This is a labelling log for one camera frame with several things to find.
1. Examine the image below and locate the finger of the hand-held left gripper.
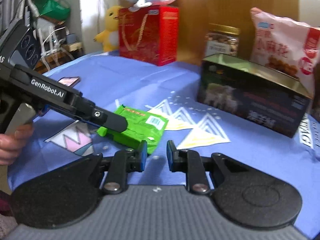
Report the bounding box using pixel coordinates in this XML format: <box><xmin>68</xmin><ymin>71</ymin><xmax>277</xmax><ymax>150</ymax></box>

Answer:
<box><xmin>72</xmin><ymin>96</ymin><xmax>128</xmax><ymax>133</ymax></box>

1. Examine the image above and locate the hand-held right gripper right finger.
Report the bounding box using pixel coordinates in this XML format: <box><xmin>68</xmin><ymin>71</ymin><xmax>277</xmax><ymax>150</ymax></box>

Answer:
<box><xmin>167</xmin><ymin>140</ymin><xmax>242</xmax><ymax>195</ymax></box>

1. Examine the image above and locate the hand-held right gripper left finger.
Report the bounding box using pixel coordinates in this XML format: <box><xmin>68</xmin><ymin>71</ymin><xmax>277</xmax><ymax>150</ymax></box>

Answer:
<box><xmin>86</xmin><ymin>140</ymin><xmax>148</xmax><ymax>195</ymax></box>

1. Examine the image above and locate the bright green snack pack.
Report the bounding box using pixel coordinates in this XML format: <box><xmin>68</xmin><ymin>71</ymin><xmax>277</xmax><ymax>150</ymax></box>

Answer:
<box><xmin>97</xmin><ymin>105</ymin><xmax>169</xmax><ymax>155</ymax></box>

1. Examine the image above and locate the black cardboard box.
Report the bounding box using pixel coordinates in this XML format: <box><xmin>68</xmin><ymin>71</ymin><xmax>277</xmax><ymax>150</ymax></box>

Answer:
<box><xmin>197</xmin><ymin>53</ymin><xmax>314</xmax><ymax>138</ymax></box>

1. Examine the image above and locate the person's left hand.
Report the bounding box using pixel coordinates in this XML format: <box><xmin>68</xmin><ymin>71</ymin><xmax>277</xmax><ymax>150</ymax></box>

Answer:
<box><xmin>0</xmin><ymin>124</ymin><xmax>35</xmax><ymax>166</ymax></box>

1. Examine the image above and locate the pink smartphone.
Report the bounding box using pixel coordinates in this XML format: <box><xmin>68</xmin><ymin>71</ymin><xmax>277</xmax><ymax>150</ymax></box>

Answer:
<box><xmin>58</xmin><ymin>76</ymin><xmax>81</xmax><ymax>87</ymax></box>

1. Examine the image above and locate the blue printed cloth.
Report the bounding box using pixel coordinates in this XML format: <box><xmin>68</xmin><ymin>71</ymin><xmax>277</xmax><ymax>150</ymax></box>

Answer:
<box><xmin>7</xmin><ymin>51</ymin><xmax>320</xmax><ymax>240</ymax></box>

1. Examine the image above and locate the wooden shelf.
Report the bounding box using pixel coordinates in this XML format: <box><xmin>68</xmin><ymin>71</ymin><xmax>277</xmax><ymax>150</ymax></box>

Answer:
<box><xmin>35</xmin><ymin>42</ymin><xmax>84</xmax><ymax>73</ymax></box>

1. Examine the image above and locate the green bag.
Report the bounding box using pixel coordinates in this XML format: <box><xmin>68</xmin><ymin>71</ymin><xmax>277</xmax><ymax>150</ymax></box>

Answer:
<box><xmin>34</xmin><ymin>0</ymin><xmax>71</xmax><ymax>22</ymax></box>

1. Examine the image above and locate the yellow duck plush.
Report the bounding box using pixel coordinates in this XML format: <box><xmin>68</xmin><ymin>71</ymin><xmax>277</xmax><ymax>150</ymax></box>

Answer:
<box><xmin>94</xmin><ymin>5</ymin><xmax>123</xmax><ymax>53</ymax></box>

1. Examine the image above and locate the red gift box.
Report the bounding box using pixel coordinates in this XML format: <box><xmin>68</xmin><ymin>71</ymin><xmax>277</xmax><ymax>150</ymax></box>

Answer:
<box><xmin>118</xmin><ymin>5</ymin><xmax>180</xmax><ymax>67</ymax></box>

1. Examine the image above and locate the dark red clothing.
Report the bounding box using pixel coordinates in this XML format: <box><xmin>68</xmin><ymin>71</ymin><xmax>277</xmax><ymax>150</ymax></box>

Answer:
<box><xmin>0</xmin><ymin>190</ymin><xmax>16</xmax><ymax>222</ymax></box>

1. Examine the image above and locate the gold lid nut jar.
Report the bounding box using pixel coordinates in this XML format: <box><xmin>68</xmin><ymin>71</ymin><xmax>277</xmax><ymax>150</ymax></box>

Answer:
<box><xmin>205</xmin><ymin>24</ymin><xmax>240</xmax><ymax>57</ymax></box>

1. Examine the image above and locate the wooden headboard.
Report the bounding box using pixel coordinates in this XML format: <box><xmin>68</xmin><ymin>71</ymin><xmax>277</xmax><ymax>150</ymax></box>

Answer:
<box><xmin>175</xmin><ymin>0</ymin><xmax>300</xmax><ymax>63</ymax></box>

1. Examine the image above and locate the pink snack bag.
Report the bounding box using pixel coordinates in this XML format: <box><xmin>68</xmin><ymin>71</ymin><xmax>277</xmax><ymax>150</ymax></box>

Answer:
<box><xmin>250</xmin><ymin>7</ymin><xmax>320</xmax><ymax>90</ymax></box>

